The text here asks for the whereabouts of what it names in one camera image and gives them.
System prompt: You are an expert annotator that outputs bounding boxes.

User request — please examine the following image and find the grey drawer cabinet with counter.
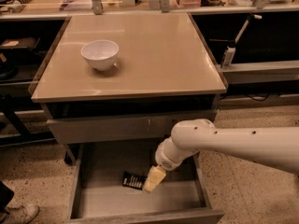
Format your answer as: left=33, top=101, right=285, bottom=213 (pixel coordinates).
left=30, top=13, right=226, bottom=163

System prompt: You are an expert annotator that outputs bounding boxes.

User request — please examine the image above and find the white tool with black handle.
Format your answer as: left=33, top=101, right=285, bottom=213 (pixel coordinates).
left=221, top=14, right=263, bottom=69

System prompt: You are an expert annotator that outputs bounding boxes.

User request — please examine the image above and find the open grey middle drawer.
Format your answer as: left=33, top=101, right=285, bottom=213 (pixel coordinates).
left=66, top=140, right=224, bottom=224

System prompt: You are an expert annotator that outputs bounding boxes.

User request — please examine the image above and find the dark shelf tray left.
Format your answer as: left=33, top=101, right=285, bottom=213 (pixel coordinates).
left=0, top=37, right=39, bottom=49

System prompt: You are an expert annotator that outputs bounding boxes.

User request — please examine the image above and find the closed grey top drawer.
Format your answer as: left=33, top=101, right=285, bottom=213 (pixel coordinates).
left=47, top=110, right=216, bottom=144

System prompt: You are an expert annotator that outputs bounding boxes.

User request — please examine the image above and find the white sneaker shoe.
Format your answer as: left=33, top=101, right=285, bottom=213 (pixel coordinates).
left=0, top=204, right=39, bottom=224

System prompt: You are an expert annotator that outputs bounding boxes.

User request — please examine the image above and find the white ceramic bowl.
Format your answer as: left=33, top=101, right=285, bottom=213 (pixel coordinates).
left=81, top=40, right=119, bottom=71

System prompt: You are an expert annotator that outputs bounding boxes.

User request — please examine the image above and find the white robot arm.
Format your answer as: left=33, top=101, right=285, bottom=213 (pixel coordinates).
left=143, top=119, right=299, bottom=192

